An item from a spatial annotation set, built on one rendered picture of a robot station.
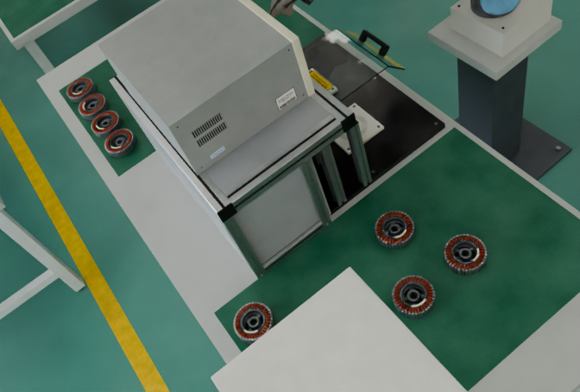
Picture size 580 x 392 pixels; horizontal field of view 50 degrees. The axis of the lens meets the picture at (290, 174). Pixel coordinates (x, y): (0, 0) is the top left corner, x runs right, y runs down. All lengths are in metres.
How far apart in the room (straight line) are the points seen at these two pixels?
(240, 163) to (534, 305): 0.84
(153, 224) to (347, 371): 1.07
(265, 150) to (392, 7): 2.15
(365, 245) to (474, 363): 0.44
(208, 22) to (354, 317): 0.88
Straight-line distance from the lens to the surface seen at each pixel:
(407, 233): 1.78
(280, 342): 1.25
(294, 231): 1.82
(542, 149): 2.91
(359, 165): 1.82
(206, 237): 1.98
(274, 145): 1.62
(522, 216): 1.85
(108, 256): 3.09
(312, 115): 1.65
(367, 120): 2.05
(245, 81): 1.54
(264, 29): 1.62
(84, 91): 2.60
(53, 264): 2.88
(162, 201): 2.12
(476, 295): 1.74
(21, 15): 3.30
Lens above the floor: 2.33
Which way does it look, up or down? 52 degrees down
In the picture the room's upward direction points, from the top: 22 degrees counter-clockwise
